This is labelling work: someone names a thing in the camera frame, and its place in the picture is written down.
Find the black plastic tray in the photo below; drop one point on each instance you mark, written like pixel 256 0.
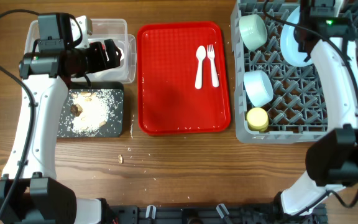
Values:
pixel 110 109

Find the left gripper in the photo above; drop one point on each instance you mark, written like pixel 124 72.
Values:
pixel 100 61

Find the mint green bowl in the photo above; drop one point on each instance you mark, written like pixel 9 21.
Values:
pixel 253 31

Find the light blue small bowl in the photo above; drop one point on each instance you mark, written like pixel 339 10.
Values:
pixel 258 87

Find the white plastic spoon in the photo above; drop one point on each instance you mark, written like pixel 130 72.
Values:
pixel 200 55

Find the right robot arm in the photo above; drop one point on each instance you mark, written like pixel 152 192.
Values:
pixel 329 41

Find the clear plastic bin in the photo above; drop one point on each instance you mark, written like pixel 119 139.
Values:
pixel 120 65

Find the grey dishwasher rack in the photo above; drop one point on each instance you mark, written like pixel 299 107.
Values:
pixel 297 112

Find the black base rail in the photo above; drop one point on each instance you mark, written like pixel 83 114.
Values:
pixel 221 214

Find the fallen nut piece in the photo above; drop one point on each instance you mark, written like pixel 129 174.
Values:
pixel 120 159

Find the yellow plastic cup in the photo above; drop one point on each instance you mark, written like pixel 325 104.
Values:
pixel 257 119

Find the rice and nut leftovers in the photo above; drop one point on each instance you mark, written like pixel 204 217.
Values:
pixel 89 112

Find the red serving tray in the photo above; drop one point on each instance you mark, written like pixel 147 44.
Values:
pixel 168 101

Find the light blue plate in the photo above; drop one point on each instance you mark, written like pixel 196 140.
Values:
pixel 289 48

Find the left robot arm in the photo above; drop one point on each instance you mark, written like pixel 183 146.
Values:
pixel 29 191

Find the pink plastic fork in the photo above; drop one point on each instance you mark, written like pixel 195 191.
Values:
pixel 211 56

